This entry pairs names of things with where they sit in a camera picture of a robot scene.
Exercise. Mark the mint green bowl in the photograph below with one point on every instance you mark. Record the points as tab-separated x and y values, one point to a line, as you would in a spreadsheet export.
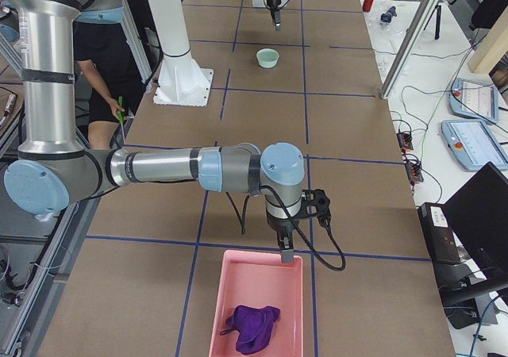
267	58

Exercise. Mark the purple microfiber cloth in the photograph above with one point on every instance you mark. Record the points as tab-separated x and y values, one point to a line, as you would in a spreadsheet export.
254	326

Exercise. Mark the black computer box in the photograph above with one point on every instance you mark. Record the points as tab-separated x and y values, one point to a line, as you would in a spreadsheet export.
439	238

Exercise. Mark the pink plastic bin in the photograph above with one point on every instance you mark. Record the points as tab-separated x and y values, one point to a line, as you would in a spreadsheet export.
257	280

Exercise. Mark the folded dark blue umbrella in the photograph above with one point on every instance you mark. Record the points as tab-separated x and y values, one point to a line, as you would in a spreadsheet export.
387	17

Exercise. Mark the person in black clothes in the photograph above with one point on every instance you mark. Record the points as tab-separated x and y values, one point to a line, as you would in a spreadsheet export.
105	59

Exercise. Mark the black monitor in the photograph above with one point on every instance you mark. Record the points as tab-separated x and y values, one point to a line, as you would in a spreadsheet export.
477	213

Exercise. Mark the far teach pendant tablet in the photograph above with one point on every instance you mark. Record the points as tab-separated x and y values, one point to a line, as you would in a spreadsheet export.
474	100

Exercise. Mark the teach pendant tablet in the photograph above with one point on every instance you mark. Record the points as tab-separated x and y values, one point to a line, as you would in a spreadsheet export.
474	100
473	144

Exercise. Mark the near teach pendant tablet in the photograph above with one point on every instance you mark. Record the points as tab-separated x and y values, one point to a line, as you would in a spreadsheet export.
473	144

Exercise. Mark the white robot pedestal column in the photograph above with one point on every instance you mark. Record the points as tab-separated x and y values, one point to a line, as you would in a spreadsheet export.
181	81

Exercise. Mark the aluminium frame post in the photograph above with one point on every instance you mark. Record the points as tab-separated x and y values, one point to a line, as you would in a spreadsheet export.
422	15

